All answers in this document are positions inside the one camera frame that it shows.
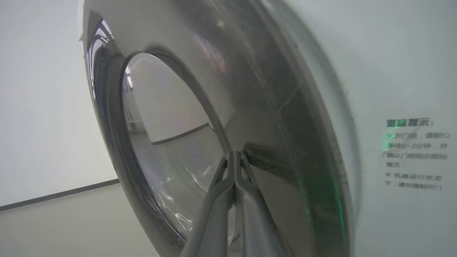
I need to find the white washing machine body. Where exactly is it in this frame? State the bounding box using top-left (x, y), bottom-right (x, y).
top-left (282, 0), bottom-right (457, 257)

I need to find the printed text notice label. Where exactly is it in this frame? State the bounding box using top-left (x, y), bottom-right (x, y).
top-left (382, 118), bottom-right (451, 192)

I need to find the round dark glass washer door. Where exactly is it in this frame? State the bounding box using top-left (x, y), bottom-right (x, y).
top-left (78, 0), bottom-right (361, 257)

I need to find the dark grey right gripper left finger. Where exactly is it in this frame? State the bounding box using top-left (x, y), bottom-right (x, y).
top-left (180, 152), bottom-right (236, 257)

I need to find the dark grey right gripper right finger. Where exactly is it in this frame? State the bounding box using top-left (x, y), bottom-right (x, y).
top-left (234, 151), bottom-right (290, 257)

